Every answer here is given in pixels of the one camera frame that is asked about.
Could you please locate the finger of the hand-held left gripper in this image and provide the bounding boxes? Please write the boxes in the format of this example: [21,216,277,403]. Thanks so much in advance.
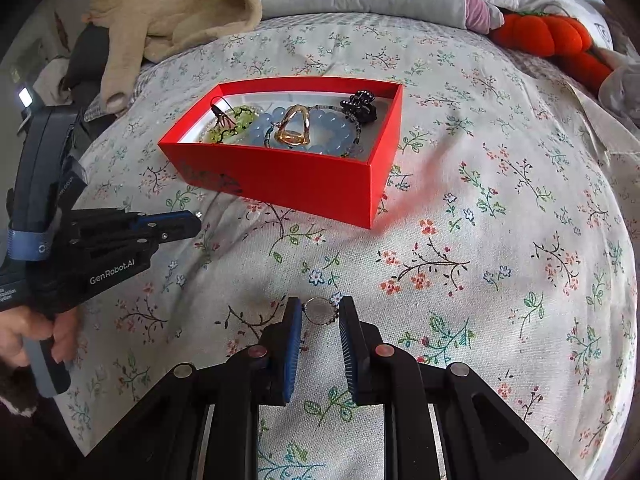
[67,207,201,231]
[67,224,202,261]

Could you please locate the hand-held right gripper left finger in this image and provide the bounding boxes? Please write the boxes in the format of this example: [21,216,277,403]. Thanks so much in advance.
[80,296,304,480]

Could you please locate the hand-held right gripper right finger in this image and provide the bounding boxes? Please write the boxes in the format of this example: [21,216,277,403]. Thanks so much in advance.
[338,295,577,480]

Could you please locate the silver beaded ring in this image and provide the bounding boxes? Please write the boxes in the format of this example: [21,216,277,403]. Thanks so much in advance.
[303,296,342,327]

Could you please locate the green rhinestone brooch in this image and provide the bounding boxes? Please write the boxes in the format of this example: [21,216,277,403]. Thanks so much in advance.
[202,97,257,146]

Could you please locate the red cardboard box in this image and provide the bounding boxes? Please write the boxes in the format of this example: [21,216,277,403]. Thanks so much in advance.
[157,75,405,231]

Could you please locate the gold hair clip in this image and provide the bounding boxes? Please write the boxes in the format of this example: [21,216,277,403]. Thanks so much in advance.
[274,104,314,150]

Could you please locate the blue bead bracelet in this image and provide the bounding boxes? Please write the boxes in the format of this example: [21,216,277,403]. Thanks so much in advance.
[247,105,371,159]

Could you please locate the black claw hair clip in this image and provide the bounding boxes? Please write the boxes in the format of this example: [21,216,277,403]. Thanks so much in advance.
[340,90,379,125]

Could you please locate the person's left hand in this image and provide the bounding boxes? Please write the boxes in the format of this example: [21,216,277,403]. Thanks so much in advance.
[0,305,81,368]

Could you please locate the dark chair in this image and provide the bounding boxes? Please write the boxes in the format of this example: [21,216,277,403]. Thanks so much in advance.
[61,24,115,122]

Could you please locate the beige plush blanket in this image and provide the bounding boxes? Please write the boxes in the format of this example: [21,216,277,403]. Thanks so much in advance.
[82,0,264,108]

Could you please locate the orange pumpkin plush toy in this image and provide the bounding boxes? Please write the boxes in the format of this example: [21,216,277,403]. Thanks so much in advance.
[487,9,617,92]

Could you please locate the crumpled light clothes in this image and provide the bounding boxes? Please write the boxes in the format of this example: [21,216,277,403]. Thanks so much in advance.
[597,52,640,132]

